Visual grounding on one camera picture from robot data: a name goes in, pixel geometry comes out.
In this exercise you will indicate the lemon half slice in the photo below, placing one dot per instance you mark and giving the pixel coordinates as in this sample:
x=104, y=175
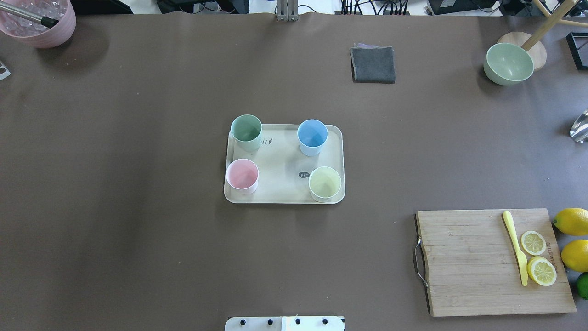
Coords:
x=541, y=271
x=533, y=243

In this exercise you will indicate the green plastic cup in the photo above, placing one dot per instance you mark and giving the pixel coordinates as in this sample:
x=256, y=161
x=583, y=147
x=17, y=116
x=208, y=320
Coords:
x=247, y=131

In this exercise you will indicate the round wooden stand base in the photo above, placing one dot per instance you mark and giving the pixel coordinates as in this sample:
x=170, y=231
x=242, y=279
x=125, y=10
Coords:
x=537, y=52

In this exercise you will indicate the green lime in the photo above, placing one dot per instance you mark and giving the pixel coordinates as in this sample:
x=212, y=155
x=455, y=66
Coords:
x=582, y=286

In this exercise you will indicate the lower lemon half slice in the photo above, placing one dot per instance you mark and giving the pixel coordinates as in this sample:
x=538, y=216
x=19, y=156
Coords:
x=541, y=271

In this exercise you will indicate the metal bracket at edge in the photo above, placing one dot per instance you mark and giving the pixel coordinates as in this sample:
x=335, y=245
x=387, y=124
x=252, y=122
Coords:
x=4, y=71

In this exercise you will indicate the metal tongs handle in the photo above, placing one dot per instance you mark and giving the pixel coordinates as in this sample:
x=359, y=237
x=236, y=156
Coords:
x=47, y=22

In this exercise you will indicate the white control box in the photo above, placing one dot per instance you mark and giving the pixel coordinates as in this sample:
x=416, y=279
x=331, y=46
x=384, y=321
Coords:
x=286, y=323

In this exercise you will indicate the shiny metal scoop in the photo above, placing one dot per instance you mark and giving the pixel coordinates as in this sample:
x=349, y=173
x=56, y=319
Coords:
x=579, y=129

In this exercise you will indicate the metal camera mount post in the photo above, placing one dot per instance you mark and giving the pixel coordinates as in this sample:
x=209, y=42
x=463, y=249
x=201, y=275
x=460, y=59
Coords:
x=287, y=10

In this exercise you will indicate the light blue plastic cup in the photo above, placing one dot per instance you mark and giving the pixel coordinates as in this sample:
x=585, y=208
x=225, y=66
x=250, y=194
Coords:
x=312, y=135

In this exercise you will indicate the folded grey cloth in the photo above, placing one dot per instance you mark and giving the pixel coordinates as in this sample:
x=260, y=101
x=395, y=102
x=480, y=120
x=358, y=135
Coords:
x=373, y=64

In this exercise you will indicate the wooden stand pole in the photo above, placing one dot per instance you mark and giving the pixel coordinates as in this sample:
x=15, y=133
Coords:
x=552, y=19

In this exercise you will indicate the upper lemon half slice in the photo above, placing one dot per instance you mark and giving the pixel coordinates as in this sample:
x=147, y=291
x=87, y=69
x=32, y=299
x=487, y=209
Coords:
x=533, y=243

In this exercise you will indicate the pale yellow plastic cup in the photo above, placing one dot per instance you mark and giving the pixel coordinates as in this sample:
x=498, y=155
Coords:
x=324, y=184

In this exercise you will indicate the black frame object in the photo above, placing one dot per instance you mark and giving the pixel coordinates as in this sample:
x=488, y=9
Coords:
x=577, y=43

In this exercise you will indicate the mint green plastic bowl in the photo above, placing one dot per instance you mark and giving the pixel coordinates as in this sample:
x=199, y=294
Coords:
x=508, y=64

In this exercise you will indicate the pink plastic cup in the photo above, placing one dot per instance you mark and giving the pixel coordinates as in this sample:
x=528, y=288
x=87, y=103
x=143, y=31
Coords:
x=243, y=175

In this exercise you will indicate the pink ice bowl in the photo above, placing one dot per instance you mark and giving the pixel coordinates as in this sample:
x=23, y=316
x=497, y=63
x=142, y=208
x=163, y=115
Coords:
x=34, y=34

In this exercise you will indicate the yellow plastic knife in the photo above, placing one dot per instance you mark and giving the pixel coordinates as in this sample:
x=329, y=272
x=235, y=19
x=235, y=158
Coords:
x=520, y=256

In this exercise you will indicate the cream plastic tray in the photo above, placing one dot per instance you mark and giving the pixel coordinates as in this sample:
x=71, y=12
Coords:
x=283, y=169

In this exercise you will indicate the bamboo cutting board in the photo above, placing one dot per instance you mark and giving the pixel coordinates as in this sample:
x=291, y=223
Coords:
x=470, y=268

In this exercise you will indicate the whole yellow lemon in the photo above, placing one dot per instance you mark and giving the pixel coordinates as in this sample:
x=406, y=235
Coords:
x=572, y=221
x=575, y=255

